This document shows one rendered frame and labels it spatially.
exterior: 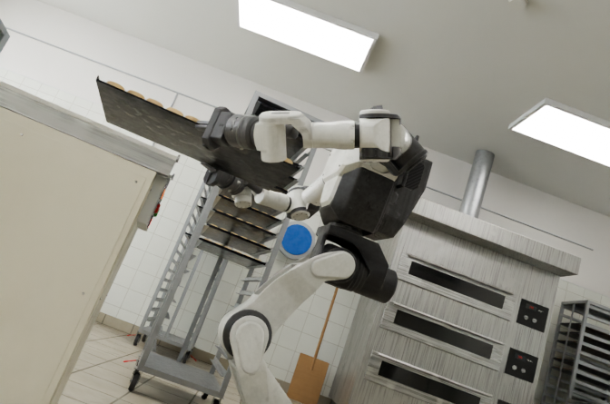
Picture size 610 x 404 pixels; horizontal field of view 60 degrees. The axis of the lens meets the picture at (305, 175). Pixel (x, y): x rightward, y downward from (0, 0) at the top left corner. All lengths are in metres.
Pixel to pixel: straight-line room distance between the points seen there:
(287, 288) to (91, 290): 0.55
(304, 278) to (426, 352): 3.29
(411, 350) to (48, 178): 3.79
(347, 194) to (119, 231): 0.68
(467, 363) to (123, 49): 4.84
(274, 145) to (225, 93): 4.81
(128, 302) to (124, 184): 4.29
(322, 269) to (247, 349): 0.32
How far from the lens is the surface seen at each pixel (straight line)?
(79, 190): 1.48
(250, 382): 1.59
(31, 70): 6.65
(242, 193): 1.99
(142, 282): 5.70
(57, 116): 1.54
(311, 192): 2.08
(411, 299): 4.78
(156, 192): 1.52
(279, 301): 1.61
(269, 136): 1.30
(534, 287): 5.23
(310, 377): 5.37
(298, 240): 5.51
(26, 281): 1.48
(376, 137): 1.29
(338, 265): 1.63
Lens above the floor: 0.57
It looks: 16 degrees up
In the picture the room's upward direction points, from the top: 21 degrees clockwise
